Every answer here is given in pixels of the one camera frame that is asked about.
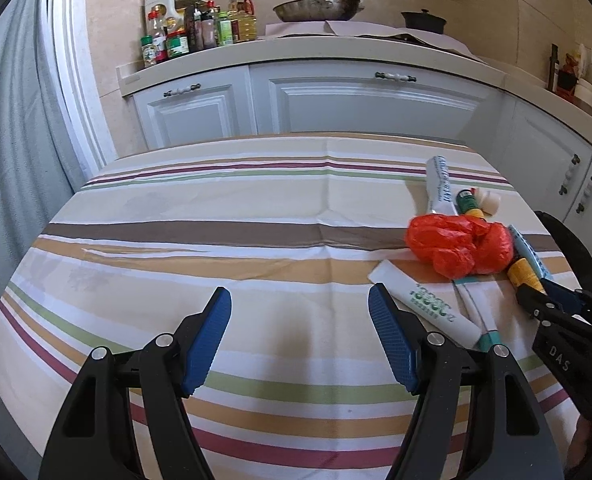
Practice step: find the dark olive oil bottle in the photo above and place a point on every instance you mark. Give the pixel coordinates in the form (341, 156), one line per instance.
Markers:
(554, 70)

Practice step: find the black pot with lid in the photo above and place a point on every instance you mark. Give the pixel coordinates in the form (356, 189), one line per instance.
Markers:
(423, 21)

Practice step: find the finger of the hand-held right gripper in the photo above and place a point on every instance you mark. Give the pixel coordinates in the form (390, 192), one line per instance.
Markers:
(568, 300)
(538, 304)

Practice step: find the narrow white cabinet door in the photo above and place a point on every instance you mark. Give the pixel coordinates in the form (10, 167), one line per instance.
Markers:
(185, 120)

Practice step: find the long white tube blue print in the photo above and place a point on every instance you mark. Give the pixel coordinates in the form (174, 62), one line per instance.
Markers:
(438, 182)

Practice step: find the white jar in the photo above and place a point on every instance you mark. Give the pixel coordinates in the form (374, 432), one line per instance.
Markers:
(584, 95)

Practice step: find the small green glass bottle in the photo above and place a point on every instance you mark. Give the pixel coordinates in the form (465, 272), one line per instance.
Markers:
(466, 200)

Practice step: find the light blue tube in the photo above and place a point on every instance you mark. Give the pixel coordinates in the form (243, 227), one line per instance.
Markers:
(526, 250)

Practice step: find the group of condiment bottles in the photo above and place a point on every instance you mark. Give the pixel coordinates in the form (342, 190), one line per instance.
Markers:
(200, 30)

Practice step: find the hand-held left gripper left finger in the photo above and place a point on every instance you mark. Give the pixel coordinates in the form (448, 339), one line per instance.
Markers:
(205, 345)

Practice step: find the white tube green print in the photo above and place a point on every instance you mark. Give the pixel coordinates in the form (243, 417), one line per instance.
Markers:
(426, 302)

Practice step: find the white tube teal cap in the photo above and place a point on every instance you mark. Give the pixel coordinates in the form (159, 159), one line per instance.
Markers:
(478, 310)

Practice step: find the striped tablecloth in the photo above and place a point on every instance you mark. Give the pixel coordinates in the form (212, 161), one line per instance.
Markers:
(225, 240)

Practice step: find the white door frame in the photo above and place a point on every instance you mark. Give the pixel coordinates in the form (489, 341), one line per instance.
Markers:
(80, 70)

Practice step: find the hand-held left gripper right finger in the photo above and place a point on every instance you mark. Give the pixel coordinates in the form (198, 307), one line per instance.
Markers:
(391, 340)

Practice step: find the white corner cabinet door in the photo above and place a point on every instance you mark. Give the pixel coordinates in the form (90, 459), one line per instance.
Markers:
(541, 150)

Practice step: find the black cup with red packets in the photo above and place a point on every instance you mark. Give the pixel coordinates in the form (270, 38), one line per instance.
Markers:
(567, 77)

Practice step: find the black trash bin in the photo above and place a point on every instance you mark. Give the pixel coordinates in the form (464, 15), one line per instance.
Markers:
(576, 250)

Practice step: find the red plastic bag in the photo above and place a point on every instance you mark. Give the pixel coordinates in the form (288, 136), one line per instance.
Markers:
(451, 242)

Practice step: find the small white plastic bottle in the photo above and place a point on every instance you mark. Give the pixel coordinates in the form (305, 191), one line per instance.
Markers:
(491, 202)

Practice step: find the pale stove cover cloth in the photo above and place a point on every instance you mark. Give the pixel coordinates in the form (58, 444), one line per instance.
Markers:
(376, 27)

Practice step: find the beige kitchen countertop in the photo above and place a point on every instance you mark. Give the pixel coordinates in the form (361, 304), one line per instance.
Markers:
(301, 47)

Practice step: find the wide white cabinet front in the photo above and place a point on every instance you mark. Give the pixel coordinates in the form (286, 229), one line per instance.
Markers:
(376, 110)

